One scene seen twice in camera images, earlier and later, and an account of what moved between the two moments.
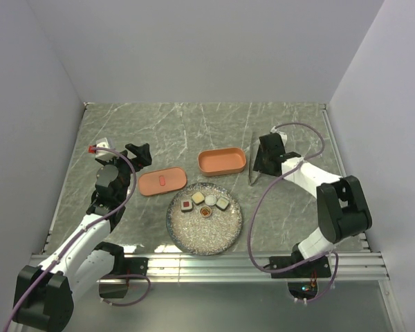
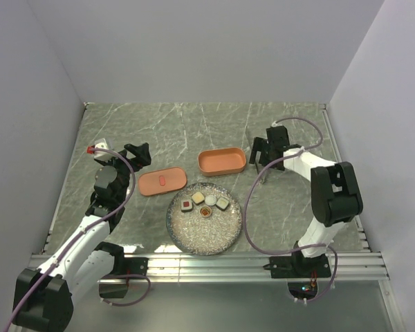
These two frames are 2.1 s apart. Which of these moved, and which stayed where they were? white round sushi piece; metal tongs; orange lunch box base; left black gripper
Moved: metal tongs
Stayed: left black gripper; orange lunch box base; white round sushi piece
